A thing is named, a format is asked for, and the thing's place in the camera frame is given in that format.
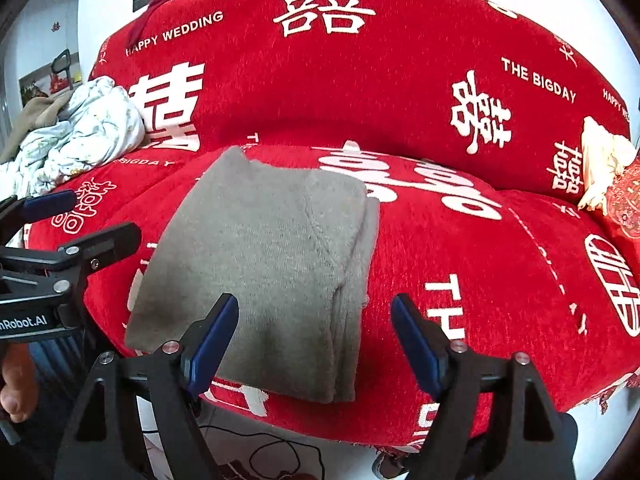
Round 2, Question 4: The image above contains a red satin cloth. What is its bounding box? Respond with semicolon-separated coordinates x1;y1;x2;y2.
127;0;179;49

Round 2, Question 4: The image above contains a brown cloth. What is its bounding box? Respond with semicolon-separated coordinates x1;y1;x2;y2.
0;91;74;164

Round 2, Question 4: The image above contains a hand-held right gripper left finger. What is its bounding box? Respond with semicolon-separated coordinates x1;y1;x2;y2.
52;293;240;480

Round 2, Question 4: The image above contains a white floral blanket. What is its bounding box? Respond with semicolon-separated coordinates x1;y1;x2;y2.
0;75;146;202

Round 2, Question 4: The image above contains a person's left hand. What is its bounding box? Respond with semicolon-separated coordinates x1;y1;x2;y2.
0;344;40;424

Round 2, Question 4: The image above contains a grey knit sweater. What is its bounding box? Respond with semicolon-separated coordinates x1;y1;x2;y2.
124;146;381;405

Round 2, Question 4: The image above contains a black floor cable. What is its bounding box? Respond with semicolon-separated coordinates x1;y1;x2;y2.
197;424;329;480

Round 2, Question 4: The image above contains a red patterned cushion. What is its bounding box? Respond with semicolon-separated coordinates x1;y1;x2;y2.
602;156;640;242

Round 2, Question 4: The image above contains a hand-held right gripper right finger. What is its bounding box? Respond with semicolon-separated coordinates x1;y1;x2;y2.
390;293;579;480

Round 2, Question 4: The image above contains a red sofa with white print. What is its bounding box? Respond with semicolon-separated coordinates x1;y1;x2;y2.
22;0;640;453

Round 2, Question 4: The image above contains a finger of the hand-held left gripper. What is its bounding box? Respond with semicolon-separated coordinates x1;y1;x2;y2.
0;189;79;247
0;222;144;291

